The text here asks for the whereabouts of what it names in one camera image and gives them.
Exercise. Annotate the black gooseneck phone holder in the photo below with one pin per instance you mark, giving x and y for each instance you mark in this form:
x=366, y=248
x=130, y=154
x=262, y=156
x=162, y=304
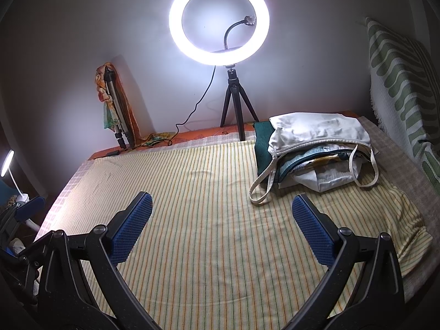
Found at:
x=228, y=34

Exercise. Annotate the dark green folded cloth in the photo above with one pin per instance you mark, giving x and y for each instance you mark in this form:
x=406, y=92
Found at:
x=263, y=144

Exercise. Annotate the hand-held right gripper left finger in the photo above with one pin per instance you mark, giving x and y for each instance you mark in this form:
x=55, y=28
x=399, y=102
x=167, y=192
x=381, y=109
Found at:
x=132, y=227

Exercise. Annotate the folded silver tripod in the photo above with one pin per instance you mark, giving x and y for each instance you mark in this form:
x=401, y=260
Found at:
x=115, y=106

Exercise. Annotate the folded clothes stack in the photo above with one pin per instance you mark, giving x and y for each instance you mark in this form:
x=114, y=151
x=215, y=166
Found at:
x=309, y=156

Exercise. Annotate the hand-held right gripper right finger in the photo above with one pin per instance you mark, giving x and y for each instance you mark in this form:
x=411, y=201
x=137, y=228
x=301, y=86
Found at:
x=314, y=233

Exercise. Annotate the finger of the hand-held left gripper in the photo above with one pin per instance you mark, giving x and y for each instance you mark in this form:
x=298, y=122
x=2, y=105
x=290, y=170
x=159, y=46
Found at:
x=32, y=206

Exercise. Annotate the orange patterned cloth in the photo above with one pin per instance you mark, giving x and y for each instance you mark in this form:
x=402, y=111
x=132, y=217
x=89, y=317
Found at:
x=99, y=86

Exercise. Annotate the white desk lamp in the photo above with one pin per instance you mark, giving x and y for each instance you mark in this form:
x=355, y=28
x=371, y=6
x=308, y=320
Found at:
x=7, y=163

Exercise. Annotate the striped yellow bed sheet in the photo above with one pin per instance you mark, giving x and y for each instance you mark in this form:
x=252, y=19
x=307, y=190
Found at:
x=213, y=213

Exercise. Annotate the white tote bag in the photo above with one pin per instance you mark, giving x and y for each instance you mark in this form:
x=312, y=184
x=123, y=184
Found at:
x=309, y=127

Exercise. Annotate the orange patterned bed sheet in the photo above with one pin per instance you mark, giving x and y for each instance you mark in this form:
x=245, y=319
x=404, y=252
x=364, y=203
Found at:
x=206, y=134

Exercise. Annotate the green striped white blanket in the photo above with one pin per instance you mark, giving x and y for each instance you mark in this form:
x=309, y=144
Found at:
x=395, y=86

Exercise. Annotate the black tripod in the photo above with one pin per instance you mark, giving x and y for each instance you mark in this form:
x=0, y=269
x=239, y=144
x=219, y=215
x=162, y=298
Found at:
x=233, y=86

